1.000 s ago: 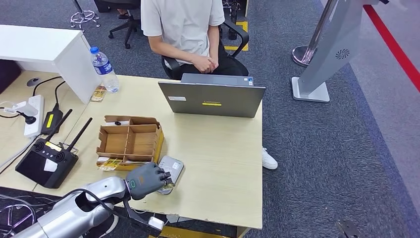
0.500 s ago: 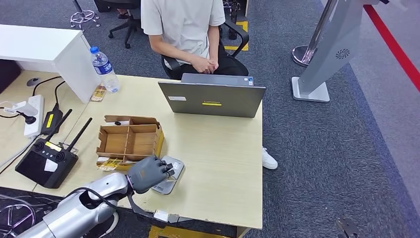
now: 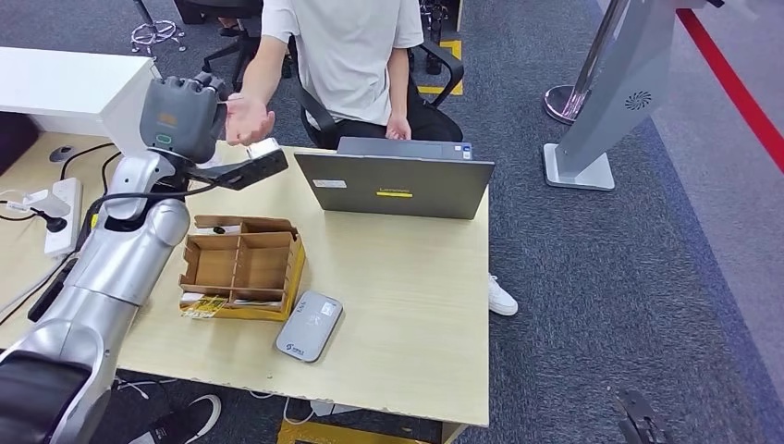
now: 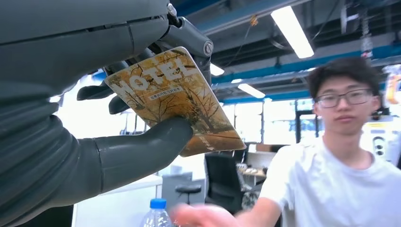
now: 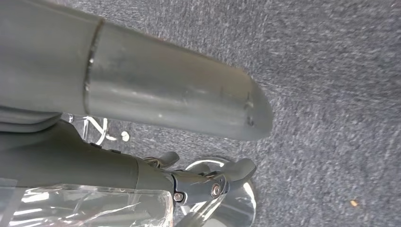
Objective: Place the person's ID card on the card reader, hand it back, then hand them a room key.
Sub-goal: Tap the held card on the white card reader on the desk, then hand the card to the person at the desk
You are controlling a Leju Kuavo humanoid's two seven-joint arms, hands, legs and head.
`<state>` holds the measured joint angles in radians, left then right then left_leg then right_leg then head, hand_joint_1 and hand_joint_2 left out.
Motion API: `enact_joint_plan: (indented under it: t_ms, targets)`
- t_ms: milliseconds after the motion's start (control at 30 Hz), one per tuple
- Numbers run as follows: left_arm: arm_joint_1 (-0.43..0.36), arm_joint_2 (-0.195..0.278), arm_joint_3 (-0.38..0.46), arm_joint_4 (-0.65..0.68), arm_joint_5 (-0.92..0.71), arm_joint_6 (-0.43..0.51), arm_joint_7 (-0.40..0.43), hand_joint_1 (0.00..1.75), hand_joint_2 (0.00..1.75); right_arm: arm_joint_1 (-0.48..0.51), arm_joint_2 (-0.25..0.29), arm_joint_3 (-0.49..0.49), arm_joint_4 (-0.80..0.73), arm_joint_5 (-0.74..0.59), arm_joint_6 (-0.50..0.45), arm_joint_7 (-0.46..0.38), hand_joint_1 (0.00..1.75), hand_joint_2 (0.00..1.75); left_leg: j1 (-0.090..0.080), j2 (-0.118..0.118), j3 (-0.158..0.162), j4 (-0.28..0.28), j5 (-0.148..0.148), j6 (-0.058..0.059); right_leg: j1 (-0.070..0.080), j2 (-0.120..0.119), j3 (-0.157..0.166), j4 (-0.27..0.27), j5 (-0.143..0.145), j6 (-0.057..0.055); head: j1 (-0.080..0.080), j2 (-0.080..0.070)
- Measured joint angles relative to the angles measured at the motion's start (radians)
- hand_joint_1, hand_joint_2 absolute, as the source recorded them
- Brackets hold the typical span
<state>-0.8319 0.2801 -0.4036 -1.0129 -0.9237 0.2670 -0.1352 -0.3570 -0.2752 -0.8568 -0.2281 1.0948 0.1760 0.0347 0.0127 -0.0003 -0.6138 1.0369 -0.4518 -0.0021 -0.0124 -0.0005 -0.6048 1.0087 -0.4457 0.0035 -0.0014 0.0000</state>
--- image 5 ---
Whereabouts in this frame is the clear plastic sheet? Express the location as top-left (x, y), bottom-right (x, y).
top-left (0, 184), bottom-right (175, 227)

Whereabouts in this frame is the round chrome base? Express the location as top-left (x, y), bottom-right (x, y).
top-left (183, 157), bottom-right (258, 227)

